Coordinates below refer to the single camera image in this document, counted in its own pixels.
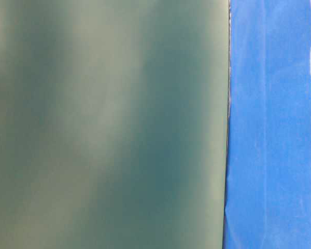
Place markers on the blue table cloth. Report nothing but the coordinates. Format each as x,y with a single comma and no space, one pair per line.
268,183

